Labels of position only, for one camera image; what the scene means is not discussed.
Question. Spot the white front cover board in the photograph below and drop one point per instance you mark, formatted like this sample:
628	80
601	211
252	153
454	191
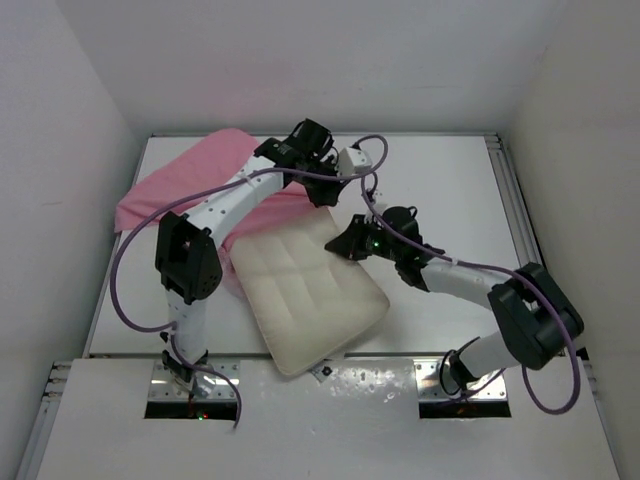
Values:
362	424

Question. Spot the aluminium table frame rail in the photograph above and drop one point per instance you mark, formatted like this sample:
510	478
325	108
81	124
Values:
522	232

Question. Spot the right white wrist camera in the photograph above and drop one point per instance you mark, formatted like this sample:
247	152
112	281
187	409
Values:
376	203

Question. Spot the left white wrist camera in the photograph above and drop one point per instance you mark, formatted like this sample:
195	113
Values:
355	160

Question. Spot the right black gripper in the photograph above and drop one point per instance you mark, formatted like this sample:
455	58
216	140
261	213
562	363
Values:
349	242

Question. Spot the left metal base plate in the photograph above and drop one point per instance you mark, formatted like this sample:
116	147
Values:
207	398

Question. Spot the pink satin pillowcase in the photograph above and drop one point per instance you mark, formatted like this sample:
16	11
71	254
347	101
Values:
211	162

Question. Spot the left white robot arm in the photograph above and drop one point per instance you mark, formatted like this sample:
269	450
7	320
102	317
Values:
188	244

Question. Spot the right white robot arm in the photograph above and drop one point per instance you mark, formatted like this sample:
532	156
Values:
534	317

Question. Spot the metal base plate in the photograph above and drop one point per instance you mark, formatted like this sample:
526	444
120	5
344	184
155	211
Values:
486	398
207	398

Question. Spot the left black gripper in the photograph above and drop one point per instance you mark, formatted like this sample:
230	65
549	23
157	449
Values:
330	197

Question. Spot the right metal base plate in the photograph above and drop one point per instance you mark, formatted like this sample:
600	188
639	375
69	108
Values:
486	398

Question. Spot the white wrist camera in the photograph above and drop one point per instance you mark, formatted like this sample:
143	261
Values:
355	160
376	203

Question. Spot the cream white pillow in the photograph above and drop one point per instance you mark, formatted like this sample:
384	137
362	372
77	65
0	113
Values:
308	303

